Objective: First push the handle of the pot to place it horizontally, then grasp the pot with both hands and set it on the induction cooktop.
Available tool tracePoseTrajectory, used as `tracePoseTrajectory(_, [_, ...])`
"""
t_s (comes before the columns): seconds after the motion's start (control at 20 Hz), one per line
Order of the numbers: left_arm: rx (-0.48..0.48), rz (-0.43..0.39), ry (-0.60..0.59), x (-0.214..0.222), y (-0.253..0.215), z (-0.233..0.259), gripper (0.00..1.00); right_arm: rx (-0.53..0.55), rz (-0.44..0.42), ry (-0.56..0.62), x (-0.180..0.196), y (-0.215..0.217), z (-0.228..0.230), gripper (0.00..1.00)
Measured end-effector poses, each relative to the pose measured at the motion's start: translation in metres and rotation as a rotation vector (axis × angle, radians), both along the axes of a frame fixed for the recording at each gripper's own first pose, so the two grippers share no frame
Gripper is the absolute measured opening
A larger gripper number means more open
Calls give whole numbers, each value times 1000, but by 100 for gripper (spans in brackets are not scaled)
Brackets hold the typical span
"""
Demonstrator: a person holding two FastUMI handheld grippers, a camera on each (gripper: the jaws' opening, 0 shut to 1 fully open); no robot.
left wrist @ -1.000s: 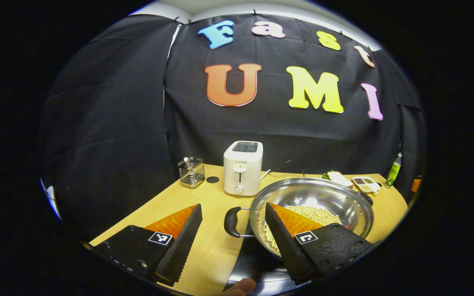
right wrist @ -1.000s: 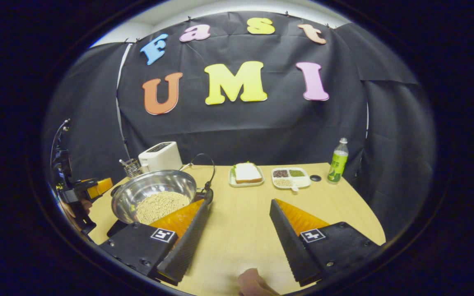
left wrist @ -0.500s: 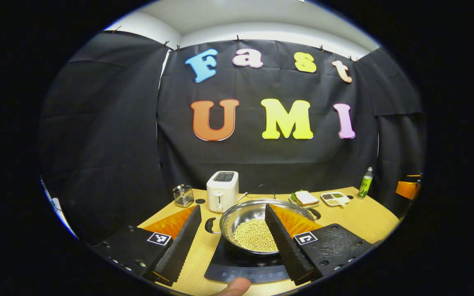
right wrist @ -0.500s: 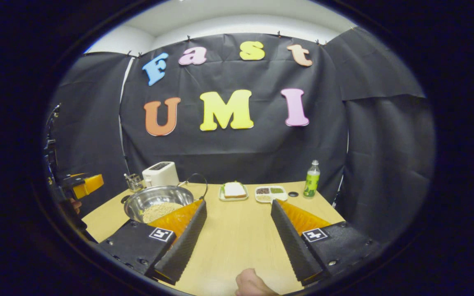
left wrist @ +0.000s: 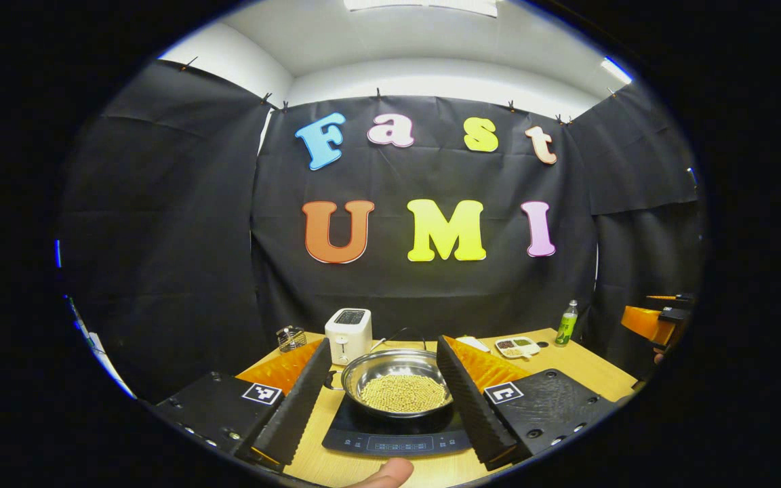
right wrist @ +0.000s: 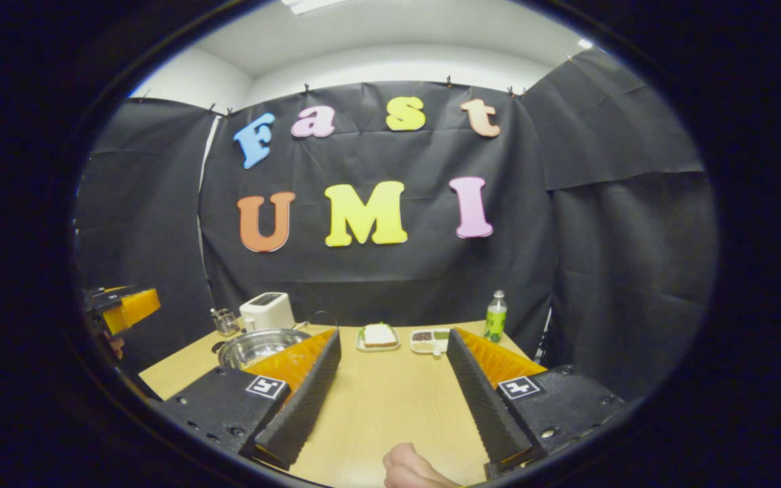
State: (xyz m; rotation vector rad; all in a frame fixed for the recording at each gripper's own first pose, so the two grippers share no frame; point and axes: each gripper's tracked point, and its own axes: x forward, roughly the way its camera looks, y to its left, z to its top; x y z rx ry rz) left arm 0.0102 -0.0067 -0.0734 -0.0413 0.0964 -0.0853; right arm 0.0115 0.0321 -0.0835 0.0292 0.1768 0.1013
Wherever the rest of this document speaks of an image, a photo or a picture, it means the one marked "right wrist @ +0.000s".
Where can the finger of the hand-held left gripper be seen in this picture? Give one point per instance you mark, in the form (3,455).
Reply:
(139,306)

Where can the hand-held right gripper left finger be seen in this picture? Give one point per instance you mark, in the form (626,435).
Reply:
(302,413)

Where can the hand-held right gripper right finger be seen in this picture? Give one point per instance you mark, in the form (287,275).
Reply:
(489,413)

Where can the white divided bean dish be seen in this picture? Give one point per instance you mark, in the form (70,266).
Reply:
(431,349)

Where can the green drink bottle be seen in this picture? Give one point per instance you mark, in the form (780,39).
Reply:
(495,325)

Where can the white sandwich plate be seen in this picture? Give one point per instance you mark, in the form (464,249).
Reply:
(363,348)

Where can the white toaster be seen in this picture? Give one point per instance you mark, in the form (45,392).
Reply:
(267,312)

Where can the sandwich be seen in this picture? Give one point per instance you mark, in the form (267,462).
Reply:
(380,335)

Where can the black backdrop cloth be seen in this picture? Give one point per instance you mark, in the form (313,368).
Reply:
(377,285)

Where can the row of black cloth clips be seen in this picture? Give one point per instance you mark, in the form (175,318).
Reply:
(306,88)

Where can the large ceiling light panel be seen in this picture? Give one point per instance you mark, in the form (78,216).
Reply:
(309,5)

